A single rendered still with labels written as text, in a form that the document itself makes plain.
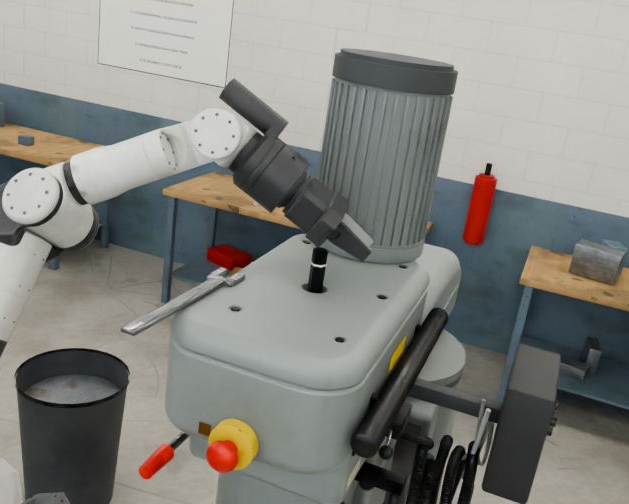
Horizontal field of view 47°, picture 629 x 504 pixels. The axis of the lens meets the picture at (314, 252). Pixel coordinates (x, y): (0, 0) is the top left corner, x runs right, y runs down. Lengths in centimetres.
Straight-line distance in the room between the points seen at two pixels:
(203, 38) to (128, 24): 68
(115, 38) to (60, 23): 55
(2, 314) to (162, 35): 513
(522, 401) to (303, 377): 51
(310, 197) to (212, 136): 15
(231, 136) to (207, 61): 491
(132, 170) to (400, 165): 41
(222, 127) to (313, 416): 38
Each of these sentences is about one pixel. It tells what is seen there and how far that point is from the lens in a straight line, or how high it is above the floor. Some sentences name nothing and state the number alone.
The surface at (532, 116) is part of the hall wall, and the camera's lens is 516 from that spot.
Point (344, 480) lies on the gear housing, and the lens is 102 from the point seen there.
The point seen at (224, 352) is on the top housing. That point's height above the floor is 187.
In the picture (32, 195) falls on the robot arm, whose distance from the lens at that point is 100.
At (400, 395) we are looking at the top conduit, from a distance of 99.
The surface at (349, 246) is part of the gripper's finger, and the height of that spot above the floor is 197.
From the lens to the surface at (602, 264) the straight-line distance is 477.
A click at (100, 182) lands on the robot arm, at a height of 201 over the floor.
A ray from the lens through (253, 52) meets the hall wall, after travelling 567.
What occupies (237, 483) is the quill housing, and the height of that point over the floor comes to 159.
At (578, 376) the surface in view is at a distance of 496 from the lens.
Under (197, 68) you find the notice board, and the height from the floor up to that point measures 164.
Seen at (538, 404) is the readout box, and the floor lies 171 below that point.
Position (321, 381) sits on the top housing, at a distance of 84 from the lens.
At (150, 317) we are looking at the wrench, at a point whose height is 190.
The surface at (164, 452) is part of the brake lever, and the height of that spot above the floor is 171.
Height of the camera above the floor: 228
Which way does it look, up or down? 19 degrees down
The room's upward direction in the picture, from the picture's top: 8 degrees clockwise
